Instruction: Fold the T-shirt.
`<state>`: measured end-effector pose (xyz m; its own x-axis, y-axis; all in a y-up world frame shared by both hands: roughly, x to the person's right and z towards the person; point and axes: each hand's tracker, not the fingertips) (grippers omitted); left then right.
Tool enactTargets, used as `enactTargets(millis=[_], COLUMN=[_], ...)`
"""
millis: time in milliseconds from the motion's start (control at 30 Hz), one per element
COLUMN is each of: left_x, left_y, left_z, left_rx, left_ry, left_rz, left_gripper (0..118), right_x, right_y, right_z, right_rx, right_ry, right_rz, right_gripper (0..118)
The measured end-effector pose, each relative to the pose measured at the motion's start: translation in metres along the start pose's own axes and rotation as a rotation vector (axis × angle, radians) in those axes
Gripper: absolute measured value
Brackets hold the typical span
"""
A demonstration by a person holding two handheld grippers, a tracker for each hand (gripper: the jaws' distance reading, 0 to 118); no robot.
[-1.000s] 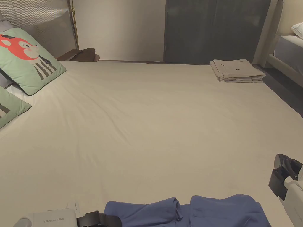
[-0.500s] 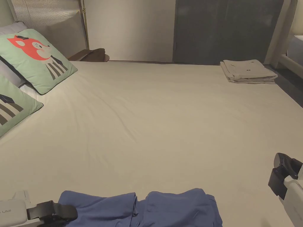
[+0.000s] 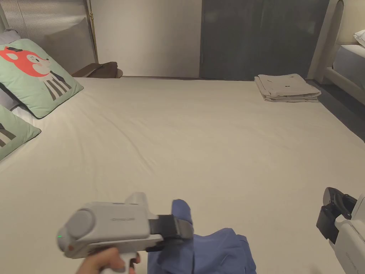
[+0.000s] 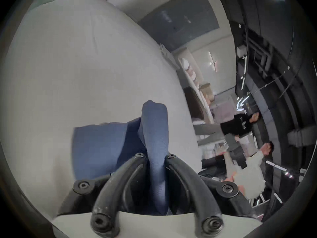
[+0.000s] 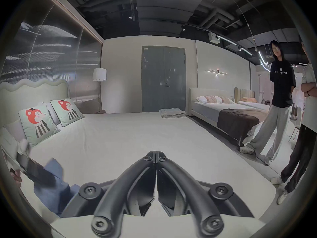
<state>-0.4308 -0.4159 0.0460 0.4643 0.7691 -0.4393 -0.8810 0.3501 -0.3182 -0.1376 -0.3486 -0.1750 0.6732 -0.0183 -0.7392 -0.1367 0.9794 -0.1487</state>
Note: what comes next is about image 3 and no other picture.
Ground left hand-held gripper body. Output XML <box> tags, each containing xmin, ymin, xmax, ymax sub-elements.
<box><xmin>57</xmin><ymin>192</ymin><xmax>184</xmax><ymax>274</ymax></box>

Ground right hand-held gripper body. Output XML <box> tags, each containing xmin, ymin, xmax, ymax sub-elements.
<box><xmin>316</xmin><ymin>187</ymin><xmax>365</xmax><ymax>274</ymax></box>

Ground blue shirt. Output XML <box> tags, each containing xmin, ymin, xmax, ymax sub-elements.
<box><xmin>148</xmin><ymin>198</ymin><xmax>257</xmax><ymax>274</ymax></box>

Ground person's left hand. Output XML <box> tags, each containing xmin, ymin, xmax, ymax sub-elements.
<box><xmin>75</xmin><ymin>247</ymin><xmax>142</xmax><ymax>274</ymax></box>

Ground bed with beige sheet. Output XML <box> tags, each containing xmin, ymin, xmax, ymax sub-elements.
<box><xmin>0</xmin><ymin>76</ymin><xmax>365</xmax><ymax>274</ymax></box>

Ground green cushion with fox print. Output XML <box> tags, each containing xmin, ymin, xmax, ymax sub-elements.
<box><xmin>0</xmin><ymin>38</ymin><xmax>84</xmax><ymax>120</ymax></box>
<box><xmin>0</xmin><ymin>104</ymin><xmax>42</xmax><ymax>162</ymax></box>

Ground brown bedside table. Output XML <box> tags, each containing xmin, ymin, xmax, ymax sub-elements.
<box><xmin>72</xmin><ymin>61</ymin><xmax>124</xmax><ymax>78</ymax></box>

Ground folded beige cloth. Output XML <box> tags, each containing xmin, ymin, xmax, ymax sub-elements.
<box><xmin>254</xmin><ymin>73</ymin><xmax>323</xmax><ymax>103</ymax></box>

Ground grey padded headboard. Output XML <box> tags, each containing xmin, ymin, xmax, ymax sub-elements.
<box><xmin>0</xmin><ymin>0</ymin><xmax>99</xmax><ymax>78</ymax></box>

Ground brass pole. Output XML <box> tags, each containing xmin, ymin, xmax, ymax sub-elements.
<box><xmin>88</xmin><ymin>0</ymin><xmax>96</xmax><ymax>39</ymax></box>

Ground white bed with arched frame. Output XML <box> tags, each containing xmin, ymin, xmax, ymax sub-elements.
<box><xmin>306</xmin><ymin>0</ymin><xmax>365</xmax><ymax>87</ymax></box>

